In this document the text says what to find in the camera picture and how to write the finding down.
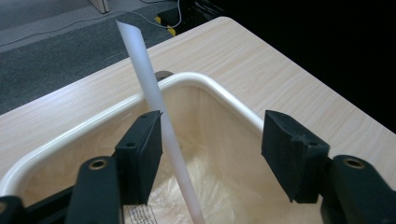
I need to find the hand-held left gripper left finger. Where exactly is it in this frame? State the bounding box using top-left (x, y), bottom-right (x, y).
top-left (114, 109), bottom-right (164, 206)

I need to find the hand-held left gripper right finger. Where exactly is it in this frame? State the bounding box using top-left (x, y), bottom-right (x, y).
top-left (261, 109), bottom-right (332, 204)

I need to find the white square bin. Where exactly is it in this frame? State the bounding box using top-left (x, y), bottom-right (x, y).
top-left (0, 71), bottom-right (326, 224)

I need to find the white plastic straw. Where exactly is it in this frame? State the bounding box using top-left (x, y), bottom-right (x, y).
top-left (115, 20), bottom-right (207, 224)

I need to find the white printed paper scrap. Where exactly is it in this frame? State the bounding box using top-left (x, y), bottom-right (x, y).
top-left (126, 203), bottom-right (159, 224)

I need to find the clear plastic bin liner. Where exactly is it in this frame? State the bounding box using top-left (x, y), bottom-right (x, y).
top-left (20, 86), bottom-right (325, 224)

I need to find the grey round table grommet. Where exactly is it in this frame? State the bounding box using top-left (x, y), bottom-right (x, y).
top-left (154, 70), bottom-right (175, 83)

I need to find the black curtain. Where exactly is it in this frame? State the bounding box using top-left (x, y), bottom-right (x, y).
top-left (199, 0), bottom-right (396, 133)

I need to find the black stand base striped tape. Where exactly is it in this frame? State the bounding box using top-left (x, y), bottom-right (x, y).
top-left (154, 0), bottom-right (227, 37)

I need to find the thin white floor cable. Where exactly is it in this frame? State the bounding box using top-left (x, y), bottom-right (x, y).
top-left (0, 0), bottom-right (183, 49)

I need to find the light wooden furniture frame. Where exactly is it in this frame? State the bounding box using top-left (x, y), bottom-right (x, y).
top-left (88, 0), bottom-right (111, 14)

